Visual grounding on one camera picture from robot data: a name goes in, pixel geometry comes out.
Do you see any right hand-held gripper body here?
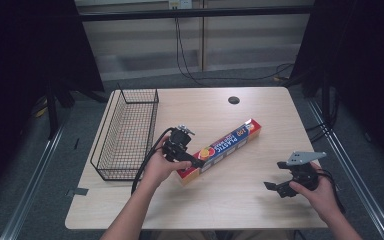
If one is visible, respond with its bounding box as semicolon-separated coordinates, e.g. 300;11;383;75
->
276;150;328;198

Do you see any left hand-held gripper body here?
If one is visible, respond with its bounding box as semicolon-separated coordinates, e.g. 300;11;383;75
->
161;124;196;164

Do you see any blue red plastic wrap box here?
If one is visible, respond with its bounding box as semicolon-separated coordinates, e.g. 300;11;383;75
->
176;117;262;186

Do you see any person's right hand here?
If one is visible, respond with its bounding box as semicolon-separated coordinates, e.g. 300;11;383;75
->
288;161;344;225

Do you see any person's left hand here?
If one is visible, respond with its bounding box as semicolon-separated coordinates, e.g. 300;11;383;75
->
142;134;193;188

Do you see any grey tape strip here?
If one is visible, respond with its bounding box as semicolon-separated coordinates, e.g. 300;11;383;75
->
65;187;90;198

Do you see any black curtain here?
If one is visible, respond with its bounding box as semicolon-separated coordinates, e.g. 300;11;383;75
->
289;0;384;174
0;0;106;201

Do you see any black horizontal bar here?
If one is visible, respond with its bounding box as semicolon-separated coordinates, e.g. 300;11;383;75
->
79;5;316;23

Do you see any black metal stand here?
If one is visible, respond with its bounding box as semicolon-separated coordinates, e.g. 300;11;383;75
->
43;78;81;141

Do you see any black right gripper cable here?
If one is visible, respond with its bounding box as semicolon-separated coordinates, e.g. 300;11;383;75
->
315;167;347;215

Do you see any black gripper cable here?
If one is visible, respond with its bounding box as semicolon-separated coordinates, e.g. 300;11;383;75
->
130;127;175;196
315;167;347;215

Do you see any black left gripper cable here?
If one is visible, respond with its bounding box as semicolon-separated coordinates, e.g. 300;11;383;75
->
130;127;175;196

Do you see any bundle of black cables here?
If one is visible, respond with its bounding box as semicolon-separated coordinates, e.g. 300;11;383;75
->
304;89;341;145

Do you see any black wire basket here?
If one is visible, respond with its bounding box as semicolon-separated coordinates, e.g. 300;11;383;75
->
89;83;160;182

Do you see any metal floor rail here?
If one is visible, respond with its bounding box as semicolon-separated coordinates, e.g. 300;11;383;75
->
307;97;384;240
0;124;65;240

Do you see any black floor cable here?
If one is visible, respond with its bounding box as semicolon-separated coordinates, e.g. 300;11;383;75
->
174;17;295;83

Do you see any white wall outlet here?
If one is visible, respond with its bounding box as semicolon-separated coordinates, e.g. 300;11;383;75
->
167;0;193;10

